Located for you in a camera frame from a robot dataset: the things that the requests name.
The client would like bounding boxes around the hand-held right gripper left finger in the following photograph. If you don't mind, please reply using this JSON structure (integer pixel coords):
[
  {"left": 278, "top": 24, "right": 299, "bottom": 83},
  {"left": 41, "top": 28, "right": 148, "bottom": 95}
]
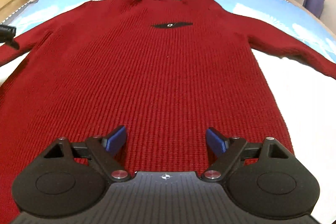
[{"left": 43, "top": 125, "right": 131, "bottom": 183}]

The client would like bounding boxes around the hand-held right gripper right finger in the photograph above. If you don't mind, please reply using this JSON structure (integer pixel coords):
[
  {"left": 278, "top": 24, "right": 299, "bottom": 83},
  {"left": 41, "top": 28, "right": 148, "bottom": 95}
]
[{"left": 201, "top": 127, "right": 295, "bottom": 183}]

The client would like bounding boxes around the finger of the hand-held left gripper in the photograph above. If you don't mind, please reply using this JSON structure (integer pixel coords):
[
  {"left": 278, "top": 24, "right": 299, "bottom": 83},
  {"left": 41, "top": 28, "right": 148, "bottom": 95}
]
[{"left": 0, "top": 25, "right": 20, "bottom": 50}]

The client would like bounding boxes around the dark red knit sweater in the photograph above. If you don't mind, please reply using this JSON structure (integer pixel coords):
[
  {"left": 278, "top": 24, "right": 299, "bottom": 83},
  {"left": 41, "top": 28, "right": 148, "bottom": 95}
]
[{"left": 0, "top": 0, "right": 336, "bottom": 224}]

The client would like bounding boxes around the blue and white printed blanket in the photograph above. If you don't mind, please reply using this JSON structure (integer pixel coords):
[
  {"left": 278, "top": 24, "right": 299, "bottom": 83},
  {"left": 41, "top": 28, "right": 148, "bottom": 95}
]
[{"left": 0, "top": 0, "right": 336, "bottom": 224}]

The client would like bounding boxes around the purple bag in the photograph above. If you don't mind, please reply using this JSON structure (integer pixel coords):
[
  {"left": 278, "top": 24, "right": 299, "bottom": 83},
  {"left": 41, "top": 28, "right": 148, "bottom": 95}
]
[{"left": 302, "top": 0, "right": 325, "bottom": 19}]

